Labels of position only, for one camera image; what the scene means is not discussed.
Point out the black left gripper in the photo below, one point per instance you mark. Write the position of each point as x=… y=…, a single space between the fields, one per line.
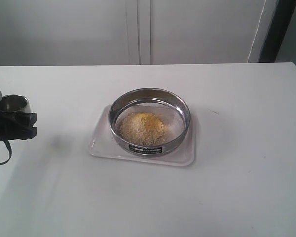
x=17 y=125

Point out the round steel sieve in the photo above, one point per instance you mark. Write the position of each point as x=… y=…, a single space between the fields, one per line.
x=169 y=107

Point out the white plastic tray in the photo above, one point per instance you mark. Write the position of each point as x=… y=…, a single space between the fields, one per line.
x=104 y=145

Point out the stainless steel cup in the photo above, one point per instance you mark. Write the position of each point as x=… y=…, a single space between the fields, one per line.
x=15 y=103

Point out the yellow grain powder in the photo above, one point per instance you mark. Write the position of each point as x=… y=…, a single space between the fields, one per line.
x=145 y=129

